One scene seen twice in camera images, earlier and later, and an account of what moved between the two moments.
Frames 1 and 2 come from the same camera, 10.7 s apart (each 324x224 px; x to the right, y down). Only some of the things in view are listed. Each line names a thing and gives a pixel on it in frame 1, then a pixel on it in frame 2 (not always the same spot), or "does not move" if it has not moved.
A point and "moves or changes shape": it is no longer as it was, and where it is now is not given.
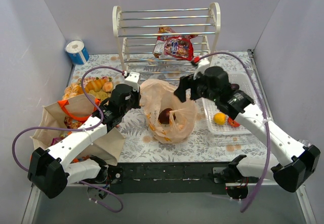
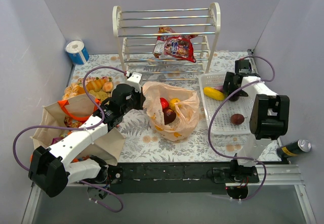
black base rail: x=184 y=177 does not move
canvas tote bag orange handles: x=57 y=119 does not move
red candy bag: x=170 y=45 does not move
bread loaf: x=95 y=85 does not move
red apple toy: x=233 y=123 to x=164 y=103
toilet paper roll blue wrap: x=78 y=54 does not move
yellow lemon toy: x=219 y=119 to x=172 y=103
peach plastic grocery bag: x=170 y=120 moves or changes shape
